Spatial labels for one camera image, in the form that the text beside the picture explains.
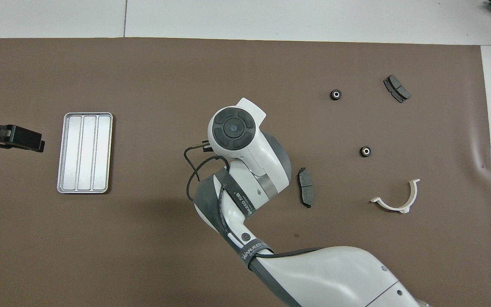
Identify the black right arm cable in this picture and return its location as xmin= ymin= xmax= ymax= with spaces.
xmin=184 ymin=140 xmax=325 ymax=260

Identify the white half-ring clamp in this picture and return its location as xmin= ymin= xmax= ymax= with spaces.
xmin=370 ymin=179 xmax=420 ymax=214

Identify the silver metal tray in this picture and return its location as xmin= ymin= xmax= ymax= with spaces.
xmin=57 ymin=112 xmax=113 ymax=194

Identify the dark grey brake pad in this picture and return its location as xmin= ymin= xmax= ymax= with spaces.
xmin=297 ymin=167 xmax=315 ymax=209
xmin=383 ymin=75 xmax=411 ymax=104

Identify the brown table mat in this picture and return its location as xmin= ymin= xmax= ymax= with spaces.
xmin=0 ymin=38 xmax=491 ymax=307

